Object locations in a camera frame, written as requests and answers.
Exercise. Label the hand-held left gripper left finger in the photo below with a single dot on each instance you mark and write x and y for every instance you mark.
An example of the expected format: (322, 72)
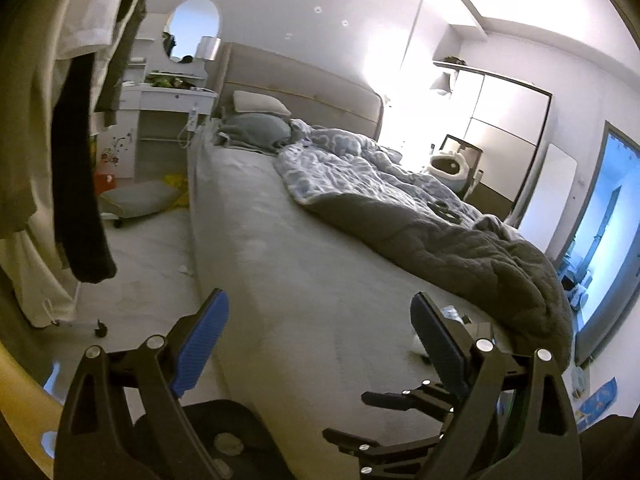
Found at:
(200, 340)

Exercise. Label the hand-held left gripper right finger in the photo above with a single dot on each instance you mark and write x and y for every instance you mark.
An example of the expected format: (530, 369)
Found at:
(440, 340)

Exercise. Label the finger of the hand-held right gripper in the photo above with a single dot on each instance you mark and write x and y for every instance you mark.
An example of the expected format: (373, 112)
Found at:
(400, 398)
(380, 452)

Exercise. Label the clear plastic wrapper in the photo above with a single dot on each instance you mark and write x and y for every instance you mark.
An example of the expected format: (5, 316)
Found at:
(452, 314)

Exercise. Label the small white floor tissue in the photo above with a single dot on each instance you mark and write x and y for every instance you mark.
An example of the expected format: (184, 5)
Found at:
(186, 270)

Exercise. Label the white clothes rack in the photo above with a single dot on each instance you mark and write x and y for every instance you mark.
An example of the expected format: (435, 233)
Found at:
(101, 329)

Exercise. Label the blue and grey duvet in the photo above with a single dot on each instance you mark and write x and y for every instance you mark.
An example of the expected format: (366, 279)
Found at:
(400, 220)

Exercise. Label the grey bed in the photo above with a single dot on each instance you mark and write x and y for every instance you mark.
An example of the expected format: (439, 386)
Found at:
(300, 260)

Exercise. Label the small black object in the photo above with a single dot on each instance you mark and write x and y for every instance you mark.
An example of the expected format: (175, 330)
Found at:
(445, 210)

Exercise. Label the yellow bag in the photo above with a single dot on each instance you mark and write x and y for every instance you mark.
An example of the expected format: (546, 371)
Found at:
(175, 182)

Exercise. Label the blue printed bag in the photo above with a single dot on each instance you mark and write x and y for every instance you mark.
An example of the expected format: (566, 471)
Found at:
(600, 400)

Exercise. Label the white flat panel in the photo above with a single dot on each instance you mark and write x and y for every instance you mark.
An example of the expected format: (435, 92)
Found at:
(550, 195)

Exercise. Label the orange box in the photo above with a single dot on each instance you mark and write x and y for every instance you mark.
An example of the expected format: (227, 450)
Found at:
(106, 182)

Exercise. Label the black hanging garment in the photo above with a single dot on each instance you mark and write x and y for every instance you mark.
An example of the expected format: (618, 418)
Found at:
(82, 185)

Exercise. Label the yellow painted picture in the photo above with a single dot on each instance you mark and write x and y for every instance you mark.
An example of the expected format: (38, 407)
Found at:
(93, 152)

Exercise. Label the grey pillow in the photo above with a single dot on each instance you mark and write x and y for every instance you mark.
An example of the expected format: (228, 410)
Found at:
(255, 130)

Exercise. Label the grey framed doorway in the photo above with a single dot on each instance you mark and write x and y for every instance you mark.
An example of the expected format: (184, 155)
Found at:
(615, 210)

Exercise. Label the white power strip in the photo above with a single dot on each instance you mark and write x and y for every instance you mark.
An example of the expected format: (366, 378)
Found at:
(192, 120)

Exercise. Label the white wardrobe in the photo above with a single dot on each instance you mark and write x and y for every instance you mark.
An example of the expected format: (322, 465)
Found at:
(500, 125)

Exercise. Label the white dressing table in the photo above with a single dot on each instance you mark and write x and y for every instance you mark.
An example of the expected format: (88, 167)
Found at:
(150, 110)

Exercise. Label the white pillow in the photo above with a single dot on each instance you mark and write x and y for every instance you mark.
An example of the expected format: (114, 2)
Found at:
(260, 102)

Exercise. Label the hanging clothes on rack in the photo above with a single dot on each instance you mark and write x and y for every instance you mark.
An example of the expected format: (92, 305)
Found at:
(45, 110)

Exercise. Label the silver table lamp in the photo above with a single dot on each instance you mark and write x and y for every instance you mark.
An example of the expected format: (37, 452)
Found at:
(207, 47)

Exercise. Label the olive knit sweater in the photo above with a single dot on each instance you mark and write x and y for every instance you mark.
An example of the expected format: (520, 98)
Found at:
(122, 35)

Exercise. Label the oval mirror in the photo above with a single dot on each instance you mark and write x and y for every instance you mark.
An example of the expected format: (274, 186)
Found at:
(192, 25)

